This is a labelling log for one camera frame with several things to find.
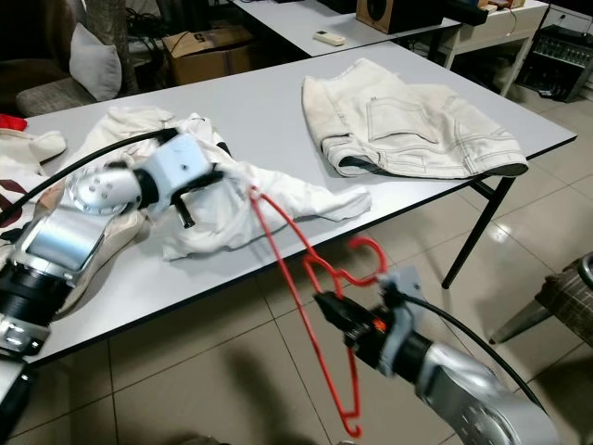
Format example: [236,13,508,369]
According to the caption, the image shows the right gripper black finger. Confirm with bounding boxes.
[315,308,355,342]
[313,293,355,324]

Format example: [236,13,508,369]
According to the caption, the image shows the red clothes hanger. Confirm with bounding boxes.
[246,184,389,439]

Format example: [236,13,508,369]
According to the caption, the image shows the white T-shirt green print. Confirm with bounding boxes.
[156,159,372,263]

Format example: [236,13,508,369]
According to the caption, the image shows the cream denim shorts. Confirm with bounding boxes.
[300,57,530,180]

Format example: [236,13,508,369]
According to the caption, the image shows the cream garment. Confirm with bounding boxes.
[54,108,225,321]

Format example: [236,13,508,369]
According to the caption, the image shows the brown cardboard box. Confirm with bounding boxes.
[161,28,257,87]

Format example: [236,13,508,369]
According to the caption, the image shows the black metal table leg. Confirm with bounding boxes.
[440,174,518,290]

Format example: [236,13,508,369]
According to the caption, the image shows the grey pillow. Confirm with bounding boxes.
[69,23,124,103]

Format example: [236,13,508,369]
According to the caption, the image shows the white shirt black red print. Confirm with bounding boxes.
[0,130,69,237]

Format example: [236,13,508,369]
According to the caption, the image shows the grey cushioned chair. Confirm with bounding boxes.
[0,60,89,117]

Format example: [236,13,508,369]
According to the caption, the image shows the white remote control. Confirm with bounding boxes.
[312,29,349,48]

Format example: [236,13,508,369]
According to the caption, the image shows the dark wicker chair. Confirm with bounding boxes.
[489,250,593,346]

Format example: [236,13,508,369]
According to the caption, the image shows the small red object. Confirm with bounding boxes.
[0,113,28,132]

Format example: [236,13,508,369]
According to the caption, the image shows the black wooden speaker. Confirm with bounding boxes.
[356,0,452,36]

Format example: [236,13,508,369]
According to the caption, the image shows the long black bar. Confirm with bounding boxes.
[445,0,492,26]

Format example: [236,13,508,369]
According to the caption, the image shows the black plastic crate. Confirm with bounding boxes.
[515,23,593,105]

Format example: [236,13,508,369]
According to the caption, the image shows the white desk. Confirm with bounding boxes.
[438,0,554,73]

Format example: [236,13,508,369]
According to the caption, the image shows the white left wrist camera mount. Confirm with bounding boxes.
[132,130,216,212]

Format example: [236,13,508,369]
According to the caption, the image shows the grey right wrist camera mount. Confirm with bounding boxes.
[380,266,427,372]

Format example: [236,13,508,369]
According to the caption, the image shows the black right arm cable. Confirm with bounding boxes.
[408,292,552,418]

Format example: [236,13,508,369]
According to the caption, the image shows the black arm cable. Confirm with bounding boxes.
[408,292,552,418]
[0,128,182,207]

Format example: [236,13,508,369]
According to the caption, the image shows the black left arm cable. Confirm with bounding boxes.
[0,128,182,207]

